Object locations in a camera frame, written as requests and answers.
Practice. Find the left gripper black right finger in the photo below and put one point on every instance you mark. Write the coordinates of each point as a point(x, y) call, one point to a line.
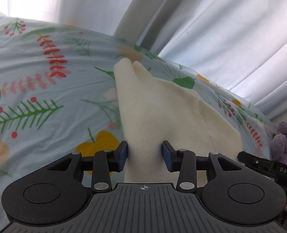
point(174, 158)

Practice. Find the floral fruit print bedsheet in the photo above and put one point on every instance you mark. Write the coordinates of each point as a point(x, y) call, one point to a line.
point(58, 95)

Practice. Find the white sheer curtain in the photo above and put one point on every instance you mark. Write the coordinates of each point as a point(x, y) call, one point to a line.
point(241, 45)

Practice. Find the purple plush toy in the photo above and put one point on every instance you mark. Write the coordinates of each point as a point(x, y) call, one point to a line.
point(278, 145)

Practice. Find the cream knit sweater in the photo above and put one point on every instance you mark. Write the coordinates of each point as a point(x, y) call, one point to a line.
point(153, 110)

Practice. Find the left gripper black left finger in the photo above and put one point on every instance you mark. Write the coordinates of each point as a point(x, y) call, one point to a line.
point(106, 161)

